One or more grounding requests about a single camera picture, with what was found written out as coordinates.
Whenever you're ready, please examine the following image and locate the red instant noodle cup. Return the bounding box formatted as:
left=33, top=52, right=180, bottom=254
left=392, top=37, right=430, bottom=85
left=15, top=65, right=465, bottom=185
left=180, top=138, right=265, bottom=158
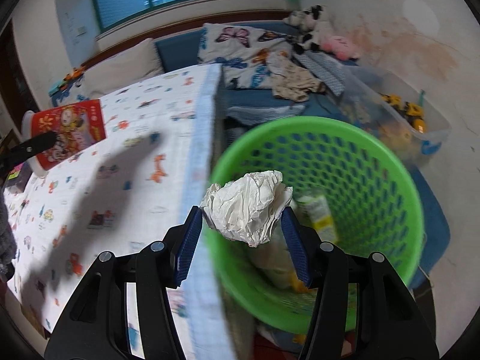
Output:
left=21, top=99, right=107, bottom=177

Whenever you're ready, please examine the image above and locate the white paper ball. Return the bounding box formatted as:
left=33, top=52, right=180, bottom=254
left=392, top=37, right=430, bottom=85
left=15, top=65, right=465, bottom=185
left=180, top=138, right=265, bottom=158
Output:
left=200, top=171, right=293, bottom=248

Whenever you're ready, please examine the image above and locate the colourful box on table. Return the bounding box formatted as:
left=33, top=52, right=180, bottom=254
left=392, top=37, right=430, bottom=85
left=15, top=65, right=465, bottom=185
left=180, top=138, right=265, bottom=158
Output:
left=5, top=162, right=32, bottom=194

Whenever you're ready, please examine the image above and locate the orange plush toy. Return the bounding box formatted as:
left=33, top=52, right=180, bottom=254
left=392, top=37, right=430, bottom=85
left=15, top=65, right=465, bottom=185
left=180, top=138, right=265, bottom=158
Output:
left=63, top=66, right=85, bottom=83

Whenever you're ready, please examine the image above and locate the blue floor mat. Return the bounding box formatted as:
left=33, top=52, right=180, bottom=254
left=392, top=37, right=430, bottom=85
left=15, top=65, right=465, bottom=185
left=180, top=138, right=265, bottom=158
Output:
left=409, top=167, right=451, bottom=289

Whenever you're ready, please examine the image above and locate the green plastic mesh basket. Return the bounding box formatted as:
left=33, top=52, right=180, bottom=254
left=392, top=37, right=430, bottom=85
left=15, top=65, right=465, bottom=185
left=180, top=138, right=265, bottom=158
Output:
left=205, top=116, right=424, bottom=334

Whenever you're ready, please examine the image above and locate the printed white table blanket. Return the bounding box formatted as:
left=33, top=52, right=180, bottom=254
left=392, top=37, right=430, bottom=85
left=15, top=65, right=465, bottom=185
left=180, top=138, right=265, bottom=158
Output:
left=1, top=64, right=230, bottom=359

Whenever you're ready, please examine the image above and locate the plastic bottle in basket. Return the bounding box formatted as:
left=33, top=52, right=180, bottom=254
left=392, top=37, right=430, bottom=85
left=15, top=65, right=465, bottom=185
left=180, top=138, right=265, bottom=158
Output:
left=296, top=189, right=338, bottom=244

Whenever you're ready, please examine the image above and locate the beige cushion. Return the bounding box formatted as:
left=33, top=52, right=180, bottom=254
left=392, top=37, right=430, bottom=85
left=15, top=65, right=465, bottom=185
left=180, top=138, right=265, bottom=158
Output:
left=84, top=38, right=164, bottom=98

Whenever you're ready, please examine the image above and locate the blue sofa cushion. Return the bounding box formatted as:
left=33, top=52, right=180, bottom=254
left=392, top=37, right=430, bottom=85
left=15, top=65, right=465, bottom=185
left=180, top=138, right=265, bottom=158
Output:
left=154, top=29, right=202, bottom=72

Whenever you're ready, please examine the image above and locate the clear plastic toy bin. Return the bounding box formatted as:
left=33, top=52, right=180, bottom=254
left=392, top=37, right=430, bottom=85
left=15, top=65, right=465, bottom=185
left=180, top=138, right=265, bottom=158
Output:
left=338, top=66, right=451, bottom=167

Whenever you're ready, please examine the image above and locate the yellow toy truck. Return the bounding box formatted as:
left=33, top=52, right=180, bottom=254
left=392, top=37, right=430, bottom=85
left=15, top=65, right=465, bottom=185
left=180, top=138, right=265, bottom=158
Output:
left=381, top=92, right=427, bottom=133

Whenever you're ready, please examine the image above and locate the butterfly print pillow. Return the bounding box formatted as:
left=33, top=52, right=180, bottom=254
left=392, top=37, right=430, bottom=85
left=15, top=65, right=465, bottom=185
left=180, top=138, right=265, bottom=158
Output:
left=198, top=24, right=293, bottom=89

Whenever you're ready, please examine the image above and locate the beige crumpled clothing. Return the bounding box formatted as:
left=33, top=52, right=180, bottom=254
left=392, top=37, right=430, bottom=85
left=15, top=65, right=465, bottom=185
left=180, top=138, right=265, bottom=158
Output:
left=266, top=51, right=326, bottom=102

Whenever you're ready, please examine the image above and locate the grey patterned cloth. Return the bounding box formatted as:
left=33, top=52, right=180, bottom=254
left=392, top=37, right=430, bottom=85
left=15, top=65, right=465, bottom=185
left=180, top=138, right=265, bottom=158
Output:
left=293, top=51, right=347, bottom=97

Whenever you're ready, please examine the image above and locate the pink plush toy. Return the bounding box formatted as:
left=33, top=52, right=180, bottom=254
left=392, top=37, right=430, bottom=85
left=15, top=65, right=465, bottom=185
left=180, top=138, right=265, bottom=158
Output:
left=320, top=36, right=361, bottom=61

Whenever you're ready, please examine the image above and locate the black white plush cow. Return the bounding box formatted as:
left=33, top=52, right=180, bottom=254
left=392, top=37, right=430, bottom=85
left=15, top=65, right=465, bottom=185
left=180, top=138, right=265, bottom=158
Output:
left=283, top=5, right=334, bottom=55

